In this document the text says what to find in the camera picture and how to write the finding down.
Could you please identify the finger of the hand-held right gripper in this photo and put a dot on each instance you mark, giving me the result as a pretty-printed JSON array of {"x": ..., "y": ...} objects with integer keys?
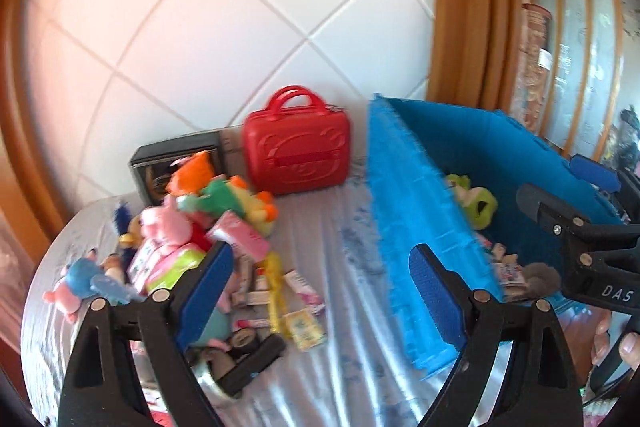
[
  {"x": 595, "y": 174},
  {"x": 555, "y": 212}
]

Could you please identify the person's right hand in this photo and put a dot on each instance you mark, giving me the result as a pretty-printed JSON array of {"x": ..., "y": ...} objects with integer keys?
[{"x": 602, "y": 339}]

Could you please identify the frosted glass sliding door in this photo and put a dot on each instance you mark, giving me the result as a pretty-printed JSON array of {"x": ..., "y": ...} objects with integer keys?
[{"x": 585, "y": 57}]

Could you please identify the silver tape roll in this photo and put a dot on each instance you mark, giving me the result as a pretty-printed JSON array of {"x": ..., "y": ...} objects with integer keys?
[{"x": 210, "y": 382}]

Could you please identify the blue plastic crate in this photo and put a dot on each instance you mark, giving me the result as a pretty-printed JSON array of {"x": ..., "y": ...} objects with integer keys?
[{"x": 400, "y": 187}]

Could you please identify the wooden door frame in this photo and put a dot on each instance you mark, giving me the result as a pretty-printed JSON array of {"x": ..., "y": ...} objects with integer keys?
[{"x": 470, "y": 7}]

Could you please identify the black hanging bag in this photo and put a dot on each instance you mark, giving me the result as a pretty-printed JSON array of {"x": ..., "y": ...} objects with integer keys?
[{"x": 631, "y": 137}]

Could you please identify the green and pink tissue pack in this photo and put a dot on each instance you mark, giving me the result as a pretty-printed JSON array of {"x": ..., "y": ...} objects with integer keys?
[{"x": 165, "y": 264}]

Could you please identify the green and yellow plush toy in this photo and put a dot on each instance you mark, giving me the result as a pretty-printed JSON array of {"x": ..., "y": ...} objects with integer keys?
[{"x": 225, "y": 199}]

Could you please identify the blue-haired yellow plush toy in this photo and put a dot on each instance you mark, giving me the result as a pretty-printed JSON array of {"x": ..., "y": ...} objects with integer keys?
[{"x": 125, "y": 227}]

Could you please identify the grey plush toy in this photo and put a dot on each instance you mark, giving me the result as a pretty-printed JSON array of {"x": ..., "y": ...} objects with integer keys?
[{"x": 542, "y": 279}]

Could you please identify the black tape roll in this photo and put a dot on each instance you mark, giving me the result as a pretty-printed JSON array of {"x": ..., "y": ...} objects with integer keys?
[{"x": 244, "y": 341}]

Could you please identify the rolled patterned carpet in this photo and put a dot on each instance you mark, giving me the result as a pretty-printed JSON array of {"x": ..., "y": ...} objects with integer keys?
[{"x": 532, "y": 67}]

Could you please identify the yellow plastic strip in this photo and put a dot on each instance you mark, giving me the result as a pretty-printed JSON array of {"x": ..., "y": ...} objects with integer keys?
[{"x": 274, "y": 292}]

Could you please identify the yellow sachet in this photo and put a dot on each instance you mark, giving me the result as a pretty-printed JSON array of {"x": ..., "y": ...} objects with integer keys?
[{"x": 305, "y": 329}]

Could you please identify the green frog plush toy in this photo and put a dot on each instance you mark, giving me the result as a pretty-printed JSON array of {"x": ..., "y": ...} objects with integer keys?
[{"x": 480, "y": 207}]

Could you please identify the black rectangular block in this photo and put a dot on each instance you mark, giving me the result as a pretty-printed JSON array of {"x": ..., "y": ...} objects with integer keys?
[{"x": 250, "y": 367}]

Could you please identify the black gift box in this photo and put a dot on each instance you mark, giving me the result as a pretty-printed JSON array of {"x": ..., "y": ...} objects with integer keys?
[{"x": 150, "y": 157}]

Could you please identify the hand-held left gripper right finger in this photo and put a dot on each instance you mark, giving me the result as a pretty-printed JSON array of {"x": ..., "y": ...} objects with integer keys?
[{"x": 435, "y": 297}]

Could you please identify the white and pink small box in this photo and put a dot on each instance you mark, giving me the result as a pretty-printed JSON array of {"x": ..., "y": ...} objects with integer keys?
[{"x": 302, "y": 289}]

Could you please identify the red toy suitcase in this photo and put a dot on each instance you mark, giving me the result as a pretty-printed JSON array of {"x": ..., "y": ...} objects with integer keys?
[{"x": 295, "y": 152}]

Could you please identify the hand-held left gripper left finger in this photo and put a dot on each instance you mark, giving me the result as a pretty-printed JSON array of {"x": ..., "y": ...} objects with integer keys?
[{"x": 205, "y": 292}]

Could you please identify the blue and pink plush toy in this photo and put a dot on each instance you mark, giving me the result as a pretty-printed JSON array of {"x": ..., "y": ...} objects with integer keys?
[{"x": 80, "y": 277}]

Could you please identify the orange plush toy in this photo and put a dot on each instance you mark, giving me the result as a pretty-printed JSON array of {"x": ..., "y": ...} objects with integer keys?
[{"x": 195, "y": 174}]

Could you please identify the pink tissue packet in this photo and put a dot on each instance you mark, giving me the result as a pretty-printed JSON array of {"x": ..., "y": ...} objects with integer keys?
[{"x": 240, "y": 234}]

